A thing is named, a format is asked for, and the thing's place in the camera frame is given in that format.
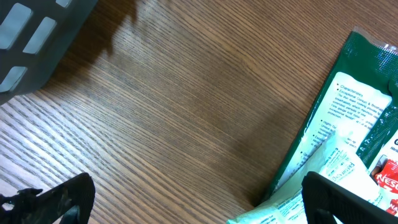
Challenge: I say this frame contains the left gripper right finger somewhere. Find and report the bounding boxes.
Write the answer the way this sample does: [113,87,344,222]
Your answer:
[302,172,397,224]

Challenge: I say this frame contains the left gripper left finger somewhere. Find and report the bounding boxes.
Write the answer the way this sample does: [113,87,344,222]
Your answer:
[1,172,96,224]

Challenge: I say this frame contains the light green snack pouch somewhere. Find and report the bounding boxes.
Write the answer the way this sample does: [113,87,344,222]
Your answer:
[227,131,397,224]

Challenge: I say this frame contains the red Nescafe coffee stick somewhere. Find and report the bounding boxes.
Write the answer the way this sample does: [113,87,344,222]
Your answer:
[374,159,397,216]

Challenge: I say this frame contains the green 3M gloves package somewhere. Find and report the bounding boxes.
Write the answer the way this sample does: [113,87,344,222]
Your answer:
[261,27,397,201]

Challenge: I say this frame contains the grey plastic mesh basket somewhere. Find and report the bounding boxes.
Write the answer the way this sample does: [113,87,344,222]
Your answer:
[1,0,97,103]

